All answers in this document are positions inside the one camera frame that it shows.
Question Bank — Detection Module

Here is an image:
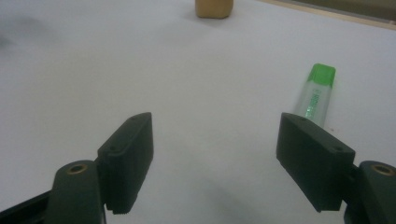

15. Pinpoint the tan wooden block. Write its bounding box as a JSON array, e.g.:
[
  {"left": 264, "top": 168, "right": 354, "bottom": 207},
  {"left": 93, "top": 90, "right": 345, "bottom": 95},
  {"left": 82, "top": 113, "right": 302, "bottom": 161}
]
[{"left": 194, "top": 0, "right": 234, "bottom": 20}]

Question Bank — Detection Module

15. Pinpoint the green highlighter pen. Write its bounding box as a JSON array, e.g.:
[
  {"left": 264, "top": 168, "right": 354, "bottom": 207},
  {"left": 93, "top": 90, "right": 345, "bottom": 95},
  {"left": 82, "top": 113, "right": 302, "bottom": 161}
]
[{"left": 292, "top": 63, "right": 337, "bottom": 129}]

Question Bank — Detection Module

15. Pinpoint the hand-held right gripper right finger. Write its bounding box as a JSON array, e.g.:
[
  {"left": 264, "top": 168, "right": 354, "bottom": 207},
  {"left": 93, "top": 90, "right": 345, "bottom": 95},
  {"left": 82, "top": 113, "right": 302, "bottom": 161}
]
[{"left": 276, "top": 112, "right": 357, "bottom": 214}]

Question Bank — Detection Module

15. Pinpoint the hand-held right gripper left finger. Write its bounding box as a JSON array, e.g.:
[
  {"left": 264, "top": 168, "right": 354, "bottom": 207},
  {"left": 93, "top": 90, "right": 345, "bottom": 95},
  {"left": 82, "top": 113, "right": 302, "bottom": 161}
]
[{"left": 96, "top": 112, "right": 154, "bottom": 216}]

